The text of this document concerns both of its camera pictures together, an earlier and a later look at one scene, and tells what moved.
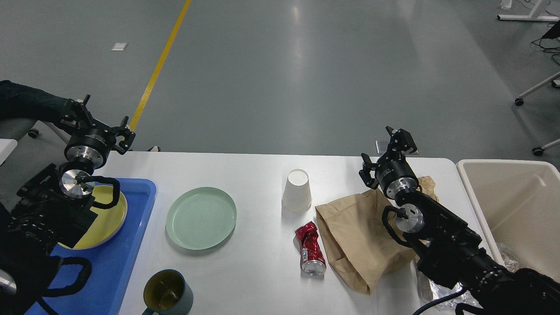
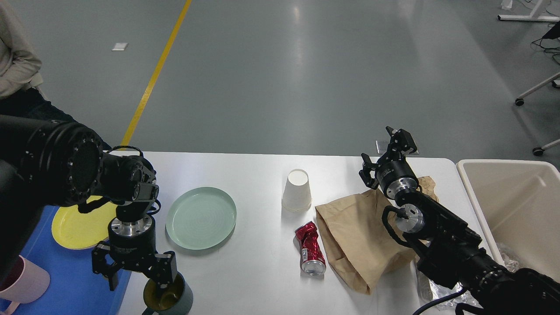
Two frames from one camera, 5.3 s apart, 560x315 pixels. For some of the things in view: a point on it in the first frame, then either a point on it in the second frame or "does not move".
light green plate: x=201 y=218 does not move
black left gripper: x=90 y=144 → x=133 y=245
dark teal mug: x=166 y=292 does not move
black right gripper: x=394 y=173 does not move
